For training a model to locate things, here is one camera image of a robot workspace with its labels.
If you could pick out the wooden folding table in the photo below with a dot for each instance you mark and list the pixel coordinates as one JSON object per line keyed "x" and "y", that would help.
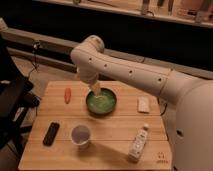
{"x": 110, "y": 136}

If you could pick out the orange red pepper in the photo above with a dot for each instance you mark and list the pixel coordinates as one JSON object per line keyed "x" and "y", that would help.
{"x": 67, "y": 95}

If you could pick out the green bowl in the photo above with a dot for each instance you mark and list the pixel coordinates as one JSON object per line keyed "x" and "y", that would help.
{"x": 103, "y": 104}

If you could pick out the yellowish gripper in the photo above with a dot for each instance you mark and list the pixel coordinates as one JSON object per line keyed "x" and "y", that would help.
{"x": 96, "y": 89}

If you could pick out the black remote control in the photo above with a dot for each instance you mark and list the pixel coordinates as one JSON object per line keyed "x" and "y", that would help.
{"x": 51, "y": 134}

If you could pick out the white paper cup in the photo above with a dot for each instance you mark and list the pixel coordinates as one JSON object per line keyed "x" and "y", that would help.
{"x": 80, "y": 136}

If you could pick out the black office chair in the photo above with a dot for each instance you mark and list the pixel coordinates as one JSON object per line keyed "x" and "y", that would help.
{"x": 15, "y": 100}

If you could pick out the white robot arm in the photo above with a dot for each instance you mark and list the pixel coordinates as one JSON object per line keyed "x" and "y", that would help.
{"x": 192, "y": 96}

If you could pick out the white plastic bottle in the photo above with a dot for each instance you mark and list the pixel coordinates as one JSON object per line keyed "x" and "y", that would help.
{"x": 137, "y": 146}

